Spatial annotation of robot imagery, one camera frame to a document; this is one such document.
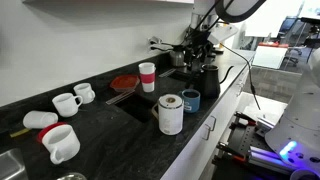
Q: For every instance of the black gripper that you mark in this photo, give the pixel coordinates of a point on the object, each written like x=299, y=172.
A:
x=200, y=38

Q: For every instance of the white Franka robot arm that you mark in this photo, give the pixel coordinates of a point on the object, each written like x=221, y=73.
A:
x=300, y=126

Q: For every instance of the silver metal kettle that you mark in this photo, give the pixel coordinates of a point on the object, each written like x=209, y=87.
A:
x=177, y=58

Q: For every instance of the black gooseneck kettle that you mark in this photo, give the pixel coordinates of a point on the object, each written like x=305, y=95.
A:
x=210, y=81

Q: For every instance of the white canister with cork lid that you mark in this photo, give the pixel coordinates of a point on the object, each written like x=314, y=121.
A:
x=170, y=115

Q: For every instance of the red round lid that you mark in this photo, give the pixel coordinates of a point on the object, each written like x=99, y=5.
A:
x=50, y=128

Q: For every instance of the clear plastic strip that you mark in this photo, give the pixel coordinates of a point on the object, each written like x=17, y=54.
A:
x=120, y=97
x=166, y=72

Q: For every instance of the blue mug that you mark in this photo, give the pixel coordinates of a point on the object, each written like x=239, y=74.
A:
x=191, y=100

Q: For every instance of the white cup with red sleeve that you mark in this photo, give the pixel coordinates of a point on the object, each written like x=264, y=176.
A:
x=147, y=77

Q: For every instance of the white office table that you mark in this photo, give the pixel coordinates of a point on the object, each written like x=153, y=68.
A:
x=269, y=56

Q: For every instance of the red tray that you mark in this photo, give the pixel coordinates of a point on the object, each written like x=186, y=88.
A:
x=268, y=44

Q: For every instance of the red black clamp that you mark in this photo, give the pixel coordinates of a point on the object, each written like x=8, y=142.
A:
x=245, y=118
x=230, y=151

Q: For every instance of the red plastic container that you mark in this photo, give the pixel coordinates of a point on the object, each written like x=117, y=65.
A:
x=124, y=82

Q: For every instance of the black recessed counter sink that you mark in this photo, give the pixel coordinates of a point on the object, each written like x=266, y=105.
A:
x=136, y=107

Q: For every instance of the black office chair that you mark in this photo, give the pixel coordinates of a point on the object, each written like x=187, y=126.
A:
x=293, y=55

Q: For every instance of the dark computer monitor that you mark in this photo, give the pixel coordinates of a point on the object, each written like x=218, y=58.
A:
x=286, y=25

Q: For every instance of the small white mug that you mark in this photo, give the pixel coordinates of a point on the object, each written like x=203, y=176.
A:
x=84, y=92

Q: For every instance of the silver aluminium profile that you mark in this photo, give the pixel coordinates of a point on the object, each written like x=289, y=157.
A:
x=266, y=158

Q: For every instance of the medium white mug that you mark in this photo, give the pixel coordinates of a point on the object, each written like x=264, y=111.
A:
x=66, y=104

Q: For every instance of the large white mug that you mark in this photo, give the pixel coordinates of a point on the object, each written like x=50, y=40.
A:
x=61, y=143

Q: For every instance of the round metal bowl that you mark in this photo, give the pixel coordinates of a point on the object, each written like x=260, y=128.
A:
x=71, y=176

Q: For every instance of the yellow flat stick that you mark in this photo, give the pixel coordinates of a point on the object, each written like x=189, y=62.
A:
x=19, y=132

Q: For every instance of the steel sink basin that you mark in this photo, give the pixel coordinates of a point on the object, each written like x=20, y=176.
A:
x=11, y=165

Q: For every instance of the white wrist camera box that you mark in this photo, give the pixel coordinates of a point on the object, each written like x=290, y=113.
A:
x=221, y=32

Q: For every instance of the wall outlet with plugs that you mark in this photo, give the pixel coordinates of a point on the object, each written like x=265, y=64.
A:
x=154, y=43

